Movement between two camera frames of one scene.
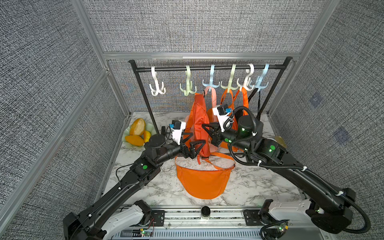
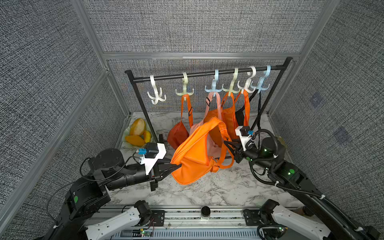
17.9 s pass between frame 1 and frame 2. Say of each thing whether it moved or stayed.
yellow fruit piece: stayed
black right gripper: moved
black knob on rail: stayed
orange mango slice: stayed
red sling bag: moved
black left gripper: moved
